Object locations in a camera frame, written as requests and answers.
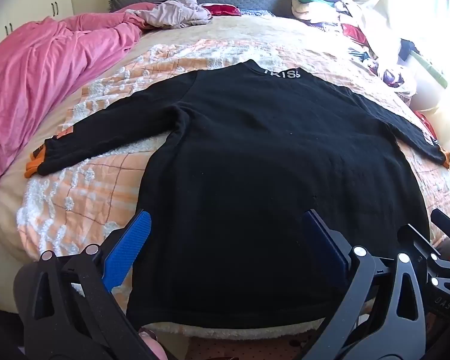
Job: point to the white curtain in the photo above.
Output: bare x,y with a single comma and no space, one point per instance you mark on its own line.
397,0

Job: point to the mauve crumpled garment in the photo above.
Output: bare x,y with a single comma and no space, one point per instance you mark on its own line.
172,13

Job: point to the orange checked fleece blanket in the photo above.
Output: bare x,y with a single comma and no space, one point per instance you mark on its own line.
97,195

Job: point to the bed with beige sheet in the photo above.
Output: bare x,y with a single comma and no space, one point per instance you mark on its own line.
247,26

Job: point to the black sweater with orange cuffs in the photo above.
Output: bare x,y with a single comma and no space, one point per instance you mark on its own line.
247,157

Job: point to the red shiny cloth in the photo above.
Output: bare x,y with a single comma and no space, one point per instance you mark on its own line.
221,8

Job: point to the red plastic bag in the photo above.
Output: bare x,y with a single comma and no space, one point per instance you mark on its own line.
422,118

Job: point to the pink duvet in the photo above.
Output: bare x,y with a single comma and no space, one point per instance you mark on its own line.
41,75

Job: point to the pile of mixed clothes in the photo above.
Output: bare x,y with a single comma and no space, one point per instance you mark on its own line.
322,7

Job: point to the dark garment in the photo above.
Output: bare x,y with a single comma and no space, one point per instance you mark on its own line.
408,50

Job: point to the cream wardrobe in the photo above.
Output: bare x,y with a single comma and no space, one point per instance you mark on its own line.
33,3

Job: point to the white bag of clothes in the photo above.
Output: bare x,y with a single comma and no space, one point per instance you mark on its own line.
393,77

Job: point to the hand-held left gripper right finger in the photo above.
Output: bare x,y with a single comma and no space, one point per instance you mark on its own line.
324,245

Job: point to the blue patterned cloth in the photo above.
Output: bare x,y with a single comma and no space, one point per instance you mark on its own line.
258,12

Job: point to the person's left hand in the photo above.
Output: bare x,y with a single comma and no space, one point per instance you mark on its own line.
155,347

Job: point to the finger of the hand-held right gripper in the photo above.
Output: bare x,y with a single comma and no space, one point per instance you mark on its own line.
418,245
448,225

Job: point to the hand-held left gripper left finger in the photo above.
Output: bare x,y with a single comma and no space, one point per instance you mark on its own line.
129,245

